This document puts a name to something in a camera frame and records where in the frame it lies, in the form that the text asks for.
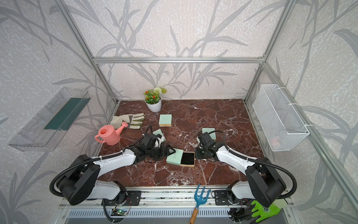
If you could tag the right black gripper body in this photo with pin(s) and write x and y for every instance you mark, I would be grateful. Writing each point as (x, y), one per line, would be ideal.
(200, 153)

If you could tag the green work glove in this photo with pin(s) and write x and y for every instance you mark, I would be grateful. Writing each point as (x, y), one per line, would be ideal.
(256, 213)

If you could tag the clear plastic wall shelf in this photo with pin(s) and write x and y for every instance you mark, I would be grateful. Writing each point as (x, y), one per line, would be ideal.
(44, 132)

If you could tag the mint drawer jewelry box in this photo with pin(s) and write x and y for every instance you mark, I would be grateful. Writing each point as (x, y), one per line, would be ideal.
(182, 158)

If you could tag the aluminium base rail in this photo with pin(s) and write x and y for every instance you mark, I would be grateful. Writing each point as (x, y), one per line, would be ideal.
(154, 202)

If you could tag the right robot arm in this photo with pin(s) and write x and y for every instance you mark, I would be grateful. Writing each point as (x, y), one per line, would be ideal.
(264, 184)

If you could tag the beige gardening gloves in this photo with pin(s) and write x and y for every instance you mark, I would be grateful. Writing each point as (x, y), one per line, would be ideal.
(134, 121)

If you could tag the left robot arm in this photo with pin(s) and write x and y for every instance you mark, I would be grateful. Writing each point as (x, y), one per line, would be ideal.
(79, 182)

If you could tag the pink watering can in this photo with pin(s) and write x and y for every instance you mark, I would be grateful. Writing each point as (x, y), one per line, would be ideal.
(109, 135)

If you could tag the blue hand rake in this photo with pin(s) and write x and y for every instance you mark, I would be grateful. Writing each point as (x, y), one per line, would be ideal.
(200, 200)

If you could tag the white wire mesh basket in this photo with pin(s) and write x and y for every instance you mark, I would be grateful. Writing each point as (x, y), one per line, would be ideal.
(281, 124)

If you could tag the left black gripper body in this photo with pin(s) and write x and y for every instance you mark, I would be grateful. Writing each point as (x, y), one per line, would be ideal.
(156, 153)

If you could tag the potted plant white pot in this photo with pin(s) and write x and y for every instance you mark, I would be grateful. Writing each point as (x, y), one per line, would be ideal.
(153, 98)

